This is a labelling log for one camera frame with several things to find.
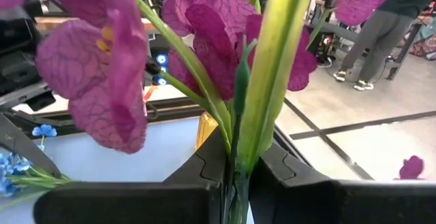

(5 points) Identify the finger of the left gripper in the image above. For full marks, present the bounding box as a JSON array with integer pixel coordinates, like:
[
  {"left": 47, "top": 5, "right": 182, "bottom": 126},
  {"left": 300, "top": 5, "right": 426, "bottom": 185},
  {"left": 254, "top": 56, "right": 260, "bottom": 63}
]
[{"left": 0, "top": 114, "right": 63, "bottom": 180}]

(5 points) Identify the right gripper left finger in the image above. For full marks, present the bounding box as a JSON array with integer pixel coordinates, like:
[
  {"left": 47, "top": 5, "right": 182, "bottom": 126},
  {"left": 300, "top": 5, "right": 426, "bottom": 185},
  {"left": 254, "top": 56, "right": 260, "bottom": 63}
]
[{"left": 33, "top": 127, "right": 228, "bottom": 224}]

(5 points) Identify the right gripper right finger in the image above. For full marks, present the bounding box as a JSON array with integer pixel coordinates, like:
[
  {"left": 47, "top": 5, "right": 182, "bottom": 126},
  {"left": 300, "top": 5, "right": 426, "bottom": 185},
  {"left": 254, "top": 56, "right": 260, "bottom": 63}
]
[{"left": 247, "top": 141, "right": 436, "bottom": 224}]

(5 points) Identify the blue artificial flower bunch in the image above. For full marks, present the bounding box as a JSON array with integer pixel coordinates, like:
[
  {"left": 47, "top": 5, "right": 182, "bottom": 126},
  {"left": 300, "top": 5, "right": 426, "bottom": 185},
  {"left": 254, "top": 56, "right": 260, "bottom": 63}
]
[{"left": 0, "top": 124, "right": 72, "bottom": 211}]

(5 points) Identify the yellow glass vase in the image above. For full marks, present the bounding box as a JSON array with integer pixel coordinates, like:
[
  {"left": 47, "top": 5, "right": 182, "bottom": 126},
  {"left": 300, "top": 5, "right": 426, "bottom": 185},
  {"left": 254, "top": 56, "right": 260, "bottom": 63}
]
[{"left": 194, "top": 111, "right": 219, "bottom": 150}]

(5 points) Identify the fallen purple flower petal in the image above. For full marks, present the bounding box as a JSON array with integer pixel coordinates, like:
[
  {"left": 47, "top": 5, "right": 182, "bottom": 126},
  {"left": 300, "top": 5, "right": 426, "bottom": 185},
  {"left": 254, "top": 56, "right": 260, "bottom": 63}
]
[{"left": 398, "top": 155, "right": 426, "bottom": 180}]

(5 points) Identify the person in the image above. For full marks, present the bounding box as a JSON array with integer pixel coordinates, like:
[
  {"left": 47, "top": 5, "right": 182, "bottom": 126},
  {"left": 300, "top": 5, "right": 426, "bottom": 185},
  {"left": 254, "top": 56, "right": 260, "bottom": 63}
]
[{"left": 332, "top": 0, "right": 436, "bottom": 92}]

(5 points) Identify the black aluminium table frame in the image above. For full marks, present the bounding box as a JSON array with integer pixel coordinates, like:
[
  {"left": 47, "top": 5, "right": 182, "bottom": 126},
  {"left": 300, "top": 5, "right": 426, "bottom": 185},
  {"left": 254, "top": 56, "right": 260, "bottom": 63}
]
[{"left": 0, "top": 96, "right": 309, "bottom": 170}]

